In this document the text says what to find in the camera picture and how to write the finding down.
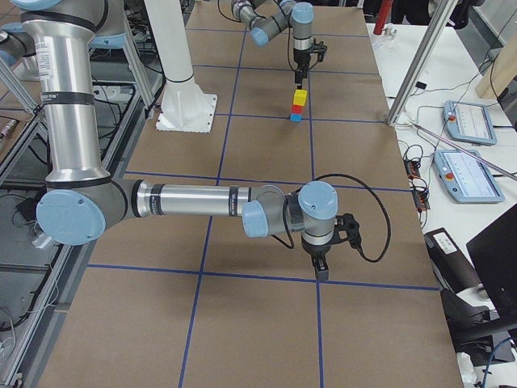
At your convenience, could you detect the black camera cable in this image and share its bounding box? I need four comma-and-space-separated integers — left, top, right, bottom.
217, 0, 324, 74
272, 173, 393, 264

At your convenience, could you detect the black monitor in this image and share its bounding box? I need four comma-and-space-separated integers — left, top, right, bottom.
467, 205, 516, 315

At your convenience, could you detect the teach pendant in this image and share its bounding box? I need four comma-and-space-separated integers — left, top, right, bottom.
433, 150, 505, 204
443, 100, 498, 146

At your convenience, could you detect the white camera mast with base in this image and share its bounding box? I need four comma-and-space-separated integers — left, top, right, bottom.
145, 0, 217, 133

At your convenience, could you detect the lower teach pendant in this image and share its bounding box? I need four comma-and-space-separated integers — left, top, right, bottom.
433, 150, 505, 204

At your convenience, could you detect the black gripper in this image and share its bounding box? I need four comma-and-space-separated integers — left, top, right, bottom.
293, 48, 311, 89
301, 240, 331, 280

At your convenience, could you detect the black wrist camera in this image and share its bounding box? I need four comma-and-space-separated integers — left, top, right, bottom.
311, 39, 327, 63
332, 213, 362, 250

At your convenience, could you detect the red cylinder bottle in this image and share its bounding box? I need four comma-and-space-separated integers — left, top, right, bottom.
373, 0, 393, 36

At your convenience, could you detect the aluminium frame post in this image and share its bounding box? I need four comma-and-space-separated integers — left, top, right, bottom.
386, 0, 456, 126

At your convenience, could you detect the red cube block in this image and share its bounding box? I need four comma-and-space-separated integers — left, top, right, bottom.
291, 104, 304, 116

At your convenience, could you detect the upper teach pendant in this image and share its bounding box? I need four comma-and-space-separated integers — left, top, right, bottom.
443, 100, 498, 146

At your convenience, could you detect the black box with label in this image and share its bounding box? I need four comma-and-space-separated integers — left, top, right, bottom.
424, 228, 481, 293

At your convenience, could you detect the white power strip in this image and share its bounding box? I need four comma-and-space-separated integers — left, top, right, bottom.
32, 233, 53, 249

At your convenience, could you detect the thin metal rod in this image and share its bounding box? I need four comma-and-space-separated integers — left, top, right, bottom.
411, 122, 516, 181

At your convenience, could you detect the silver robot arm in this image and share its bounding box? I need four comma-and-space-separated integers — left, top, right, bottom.
231, 1, 326, 89
18, 1, 338, 280

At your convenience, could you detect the wooden board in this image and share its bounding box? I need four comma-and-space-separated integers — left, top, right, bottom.
476, 34, 517, 99

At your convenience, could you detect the orange electronics board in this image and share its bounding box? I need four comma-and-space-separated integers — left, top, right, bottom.
404, 160, 421, 179

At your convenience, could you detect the brown paper table cover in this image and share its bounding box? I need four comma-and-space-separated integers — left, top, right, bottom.
39, 2, 461, 387

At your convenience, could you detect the yellow cube block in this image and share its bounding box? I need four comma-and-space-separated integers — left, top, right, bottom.
292, 89, 308, 107

